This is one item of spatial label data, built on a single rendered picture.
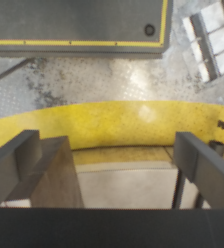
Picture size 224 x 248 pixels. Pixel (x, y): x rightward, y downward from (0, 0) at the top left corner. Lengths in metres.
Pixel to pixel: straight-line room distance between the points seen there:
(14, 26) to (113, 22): 0.34
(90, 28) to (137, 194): 0.72
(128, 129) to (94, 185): 0.39
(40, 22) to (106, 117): 0.57
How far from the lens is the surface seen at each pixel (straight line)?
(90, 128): 1.06
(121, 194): 0.89
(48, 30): 0.72
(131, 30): 0.69
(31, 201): 0.46
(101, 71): 1.00
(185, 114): 1.12
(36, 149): 0.16
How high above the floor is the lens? 1.00
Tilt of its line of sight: 72 degrees down
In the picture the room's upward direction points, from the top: 179 degrees clockwise
